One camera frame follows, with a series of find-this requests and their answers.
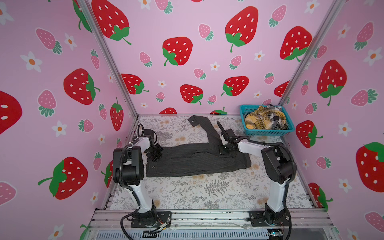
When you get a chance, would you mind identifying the dark grey pinstripe shirt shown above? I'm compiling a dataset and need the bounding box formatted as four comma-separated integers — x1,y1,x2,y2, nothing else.
146,115,252,178

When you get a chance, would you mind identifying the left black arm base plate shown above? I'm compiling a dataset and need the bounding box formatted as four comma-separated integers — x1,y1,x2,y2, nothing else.
131,211,172,228

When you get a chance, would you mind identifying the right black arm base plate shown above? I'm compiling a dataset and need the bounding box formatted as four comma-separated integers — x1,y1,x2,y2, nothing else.
248,210,292,228

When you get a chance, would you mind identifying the teal plastic basket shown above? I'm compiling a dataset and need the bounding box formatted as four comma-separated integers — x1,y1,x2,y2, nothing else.
240,104,295,136

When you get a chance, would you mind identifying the yellow plaid shirt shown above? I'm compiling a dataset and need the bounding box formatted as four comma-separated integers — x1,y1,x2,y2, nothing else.
245,105,288,130

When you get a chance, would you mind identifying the aluminium frame rail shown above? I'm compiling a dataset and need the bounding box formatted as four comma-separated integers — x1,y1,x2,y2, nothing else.
83,209,341,240

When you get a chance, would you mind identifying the left black corrugated cable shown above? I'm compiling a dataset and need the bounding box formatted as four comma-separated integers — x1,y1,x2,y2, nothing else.
118,140,142,211

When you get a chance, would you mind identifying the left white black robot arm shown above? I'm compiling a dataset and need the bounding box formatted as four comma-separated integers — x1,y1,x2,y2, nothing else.
112,129,164,221

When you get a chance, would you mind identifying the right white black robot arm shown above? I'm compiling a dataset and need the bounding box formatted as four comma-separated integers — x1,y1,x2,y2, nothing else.
219,126,297,225

